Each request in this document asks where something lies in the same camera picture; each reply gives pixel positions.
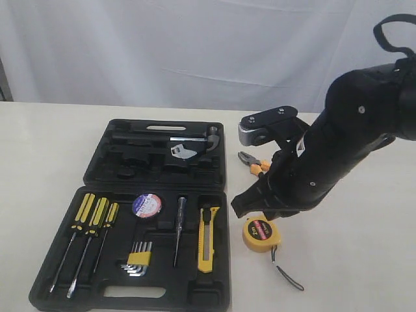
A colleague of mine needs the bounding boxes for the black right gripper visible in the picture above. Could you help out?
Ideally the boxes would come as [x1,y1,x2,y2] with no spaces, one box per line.
[231,152,317,220]

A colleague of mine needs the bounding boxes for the yellow tape measure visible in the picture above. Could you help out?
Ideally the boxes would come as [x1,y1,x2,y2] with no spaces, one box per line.
[242,216,305,291]

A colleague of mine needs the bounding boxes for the black electrical tape roll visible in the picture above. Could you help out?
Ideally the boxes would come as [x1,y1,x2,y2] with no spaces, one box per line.
[132,193,163,219]

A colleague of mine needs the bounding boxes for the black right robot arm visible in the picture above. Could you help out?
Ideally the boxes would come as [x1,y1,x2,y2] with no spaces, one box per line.
[231,58,415,220]

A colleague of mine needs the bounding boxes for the black plastic tool case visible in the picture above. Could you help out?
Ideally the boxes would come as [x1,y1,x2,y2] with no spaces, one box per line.
[29,119,231,311]

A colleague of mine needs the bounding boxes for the orange black combination pliers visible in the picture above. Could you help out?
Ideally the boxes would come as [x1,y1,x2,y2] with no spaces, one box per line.
[237,151,270,178]

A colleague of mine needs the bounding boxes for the yellow utility knife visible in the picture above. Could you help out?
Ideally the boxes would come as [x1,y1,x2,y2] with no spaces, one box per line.
[198,206,220,274]

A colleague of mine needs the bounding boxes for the steel claw hammer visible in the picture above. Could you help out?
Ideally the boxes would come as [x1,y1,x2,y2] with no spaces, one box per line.
[111,126,220,151]

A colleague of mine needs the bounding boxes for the voltage tester screwdriver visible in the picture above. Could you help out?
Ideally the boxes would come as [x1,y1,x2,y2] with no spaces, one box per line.
[173,196,187,267]

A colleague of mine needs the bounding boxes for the silver adjustable wrench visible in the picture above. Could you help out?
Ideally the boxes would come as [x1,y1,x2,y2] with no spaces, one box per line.
[170,144,198,161]

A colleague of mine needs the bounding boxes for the hex key set yellow holder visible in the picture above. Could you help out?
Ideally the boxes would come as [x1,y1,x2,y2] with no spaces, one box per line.
[121,240,153,278]

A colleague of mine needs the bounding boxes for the white backdrop curtain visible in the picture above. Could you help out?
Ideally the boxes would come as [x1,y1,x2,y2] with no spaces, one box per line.
[1,1,415,112]

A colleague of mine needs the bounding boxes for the small yellow black screwdriver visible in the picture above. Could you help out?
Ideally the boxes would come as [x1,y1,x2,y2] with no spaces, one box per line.
[92,202,120,274]

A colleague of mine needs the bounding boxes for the medium yellow black screwdriver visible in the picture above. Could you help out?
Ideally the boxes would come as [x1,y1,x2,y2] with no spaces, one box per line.
[66,197,109,299]

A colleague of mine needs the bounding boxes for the large yellow black screwdriver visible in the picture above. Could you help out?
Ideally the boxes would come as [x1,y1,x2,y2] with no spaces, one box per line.
[49,193,96,294]

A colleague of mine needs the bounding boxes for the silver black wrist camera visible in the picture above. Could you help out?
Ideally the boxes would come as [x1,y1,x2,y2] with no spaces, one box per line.
[239,106,309,148]

